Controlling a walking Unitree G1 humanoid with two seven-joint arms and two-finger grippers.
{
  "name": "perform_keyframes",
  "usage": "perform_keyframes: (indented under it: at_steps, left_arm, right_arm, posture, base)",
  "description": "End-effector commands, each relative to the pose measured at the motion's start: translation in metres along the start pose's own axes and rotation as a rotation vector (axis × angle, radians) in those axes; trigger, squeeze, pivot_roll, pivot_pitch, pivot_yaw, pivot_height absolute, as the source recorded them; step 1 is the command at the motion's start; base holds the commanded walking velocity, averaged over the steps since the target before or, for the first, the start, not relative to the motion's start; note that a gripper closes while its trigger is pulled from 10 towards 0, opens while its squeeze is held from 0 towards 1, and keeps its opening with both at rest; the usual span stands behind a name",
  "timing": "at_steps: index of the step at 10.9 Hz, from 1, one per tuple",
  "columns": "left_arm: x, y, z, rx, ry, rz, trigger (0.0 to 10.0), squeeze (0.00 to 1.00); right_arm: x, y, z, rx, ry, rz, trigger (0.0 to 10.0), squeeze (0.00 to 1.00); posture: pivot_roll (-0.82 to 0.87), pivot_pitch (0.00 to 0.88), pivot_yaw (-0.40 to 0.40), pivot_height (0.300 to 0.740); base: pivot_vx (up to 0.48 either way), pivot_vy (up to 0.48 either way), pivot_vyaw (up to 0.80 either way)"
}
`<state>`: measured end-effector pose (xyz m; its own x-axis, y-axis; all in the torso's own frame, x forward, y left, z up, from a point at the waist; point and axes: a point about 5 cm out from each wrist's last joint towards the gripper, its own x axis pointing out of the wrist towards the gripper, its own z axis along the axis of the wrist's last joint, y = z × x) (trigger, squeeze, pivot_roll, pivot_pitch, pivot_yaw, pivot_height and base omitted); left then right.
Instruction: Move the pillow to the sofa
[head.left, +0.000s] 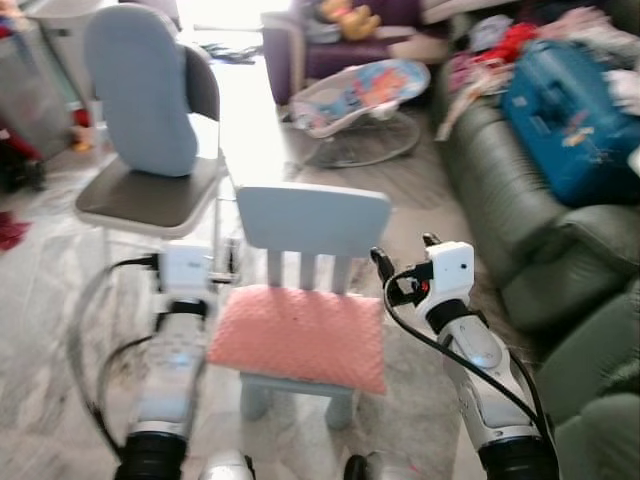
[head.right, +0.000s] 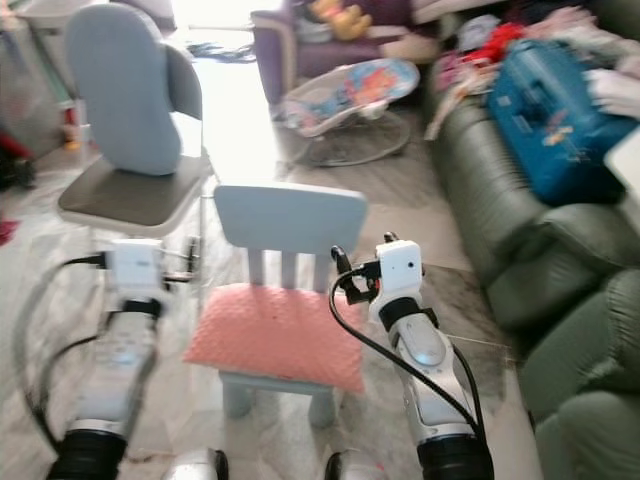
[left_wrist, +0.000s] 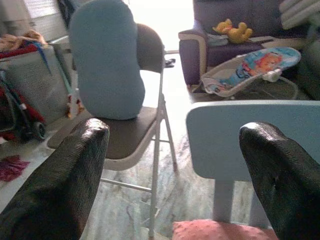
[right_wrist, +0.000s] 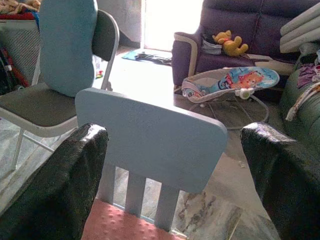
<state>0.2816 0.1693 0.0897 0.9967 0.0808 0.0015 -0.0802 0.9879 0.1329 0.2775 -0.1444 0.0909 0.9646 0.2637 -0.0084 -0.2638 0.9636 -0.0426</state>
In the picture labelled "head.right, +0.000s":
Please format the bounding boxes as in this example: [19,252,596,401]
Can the pink pillow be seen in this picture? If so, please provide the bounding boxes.
[182,283,367,395]

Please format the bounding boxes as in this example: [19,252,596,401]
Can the grey blue padded high chair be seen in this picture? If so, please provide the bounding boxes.
[56,3,217,242]

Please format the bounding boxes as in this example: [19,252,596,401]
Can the yellow plush toy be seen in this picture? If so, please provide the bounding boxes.
[307,0,372,42]

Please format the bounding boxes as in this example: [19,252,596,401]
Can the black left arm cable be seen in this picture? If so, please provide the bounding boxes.
[14,254,110,463]

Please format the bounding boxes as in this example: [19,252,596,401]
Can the grey right robot foot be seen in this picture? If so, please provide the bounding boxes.
[324,452,392,480]

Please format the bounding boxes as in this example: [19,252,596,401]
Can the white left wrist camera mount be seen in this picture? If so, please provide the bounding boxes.
[105,238,167,300]

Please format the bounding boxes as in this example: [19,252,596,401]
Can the small light blue child chair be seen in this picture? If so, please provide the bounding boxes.
[212,184,370,432]

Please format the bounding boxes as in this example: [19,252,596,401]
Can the grey left robot foot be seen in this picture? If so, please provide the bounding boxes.
[164,450,227,480]

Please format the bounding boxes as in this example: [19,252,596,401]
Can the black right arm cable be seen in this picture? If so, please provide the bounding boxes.
[327,264,488,443]

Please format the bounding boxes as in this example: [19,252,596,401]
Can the red cloth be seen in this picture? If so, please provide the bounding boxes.
[464,22,527,64]

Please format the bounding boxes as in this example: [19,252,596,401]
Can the blue suitcase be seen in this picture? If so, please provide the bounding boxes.
[487,38,640,207]

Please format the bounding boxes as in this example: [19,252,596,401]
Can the grey robot foot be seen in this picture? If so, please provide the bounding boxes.
[164,450,227,480]
[324,452,392,480]

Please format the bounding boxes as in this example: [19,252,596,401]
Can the colourful baby bouncer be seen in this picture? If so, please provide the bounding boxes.
[279,58,422,169]

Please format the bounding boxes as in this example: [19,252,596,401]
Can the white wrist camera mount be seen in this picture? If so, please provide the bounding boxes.
[370,240,424,307]
[105,238,167,300]

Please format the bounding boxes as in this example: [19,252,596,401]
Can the purple armchair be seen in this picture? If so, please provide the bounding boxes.
[251,0,437,107]

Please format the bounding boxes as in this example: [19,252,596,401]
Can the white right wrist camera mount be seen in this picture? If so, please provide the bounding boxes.
[370,240,424,307]

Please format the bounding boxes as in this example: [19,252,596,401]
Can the green leather sofa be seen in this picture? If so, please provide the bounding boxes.
[421,60,640,480]

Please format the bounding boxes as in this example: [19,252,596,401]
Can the white box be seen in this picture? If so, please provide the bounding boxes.
[604,127,640,207]

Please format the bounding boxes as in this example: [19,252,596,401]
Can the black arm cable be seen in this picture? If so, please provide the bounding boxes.
[14,254,110,463]
[327,264,488,443]

